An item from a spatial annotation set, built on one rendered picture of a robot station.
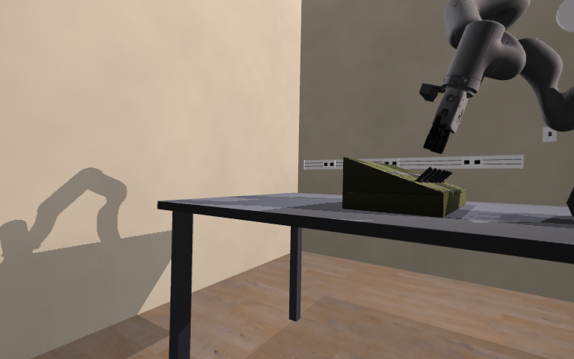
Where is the olive-yellow switch panel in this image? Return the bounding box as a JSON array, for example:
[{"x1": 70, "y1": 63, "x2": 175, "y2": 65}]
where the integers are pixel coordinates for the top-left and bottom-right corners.
[{"x1": 342, "y1": 157, "x2": 466, "y2": 218}]

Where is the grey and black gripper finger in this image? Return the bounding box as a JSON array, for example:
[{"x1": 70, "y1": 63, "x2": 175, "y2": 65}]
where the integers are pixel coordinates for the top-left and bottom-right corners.
[
  {"x1": 423, "y1": 109, "x2": 448, "y2": 151},
  {"x1": 431, "y1": 129, "x2": 450, "y2": 154}
]

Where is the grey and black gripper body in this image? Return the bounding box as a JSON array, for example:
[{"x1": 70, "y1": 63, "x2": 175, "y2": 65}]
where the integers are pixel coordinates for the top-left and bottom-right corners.
[{"x1": 432, "y1": 87, "x2": 474, "y2": 133}]

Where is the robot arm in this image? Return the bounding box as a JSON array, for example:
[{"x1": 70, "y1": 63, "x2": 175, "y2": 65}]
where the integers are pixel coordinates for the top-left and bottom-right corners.
[{"x1": 419, "y1": 0, "x2": 574, "y2": 132}]

